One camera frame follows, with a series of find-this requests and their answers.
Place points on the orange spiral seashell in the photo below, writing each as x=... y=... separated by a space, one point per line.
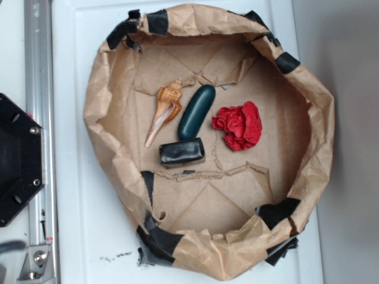
x=167 y=108

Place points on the aluminium extrusion rail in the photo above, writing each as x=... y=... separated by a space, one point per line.
x=42 y=209

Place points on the brown paper bag bin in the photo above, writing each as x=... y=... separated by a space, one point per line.
x=223 y=216

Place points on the dark green oblong object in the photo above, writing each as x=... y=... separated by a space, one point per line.
x=195 y=112

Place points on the black taped block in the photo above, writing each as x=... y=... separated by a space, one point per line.
x=182 y=153

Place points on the metal corner bracket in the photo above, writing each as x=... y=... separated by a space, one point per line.
x=38 y=265

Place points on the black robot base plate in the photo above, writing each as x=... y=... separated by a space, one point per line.
x=21 y=160

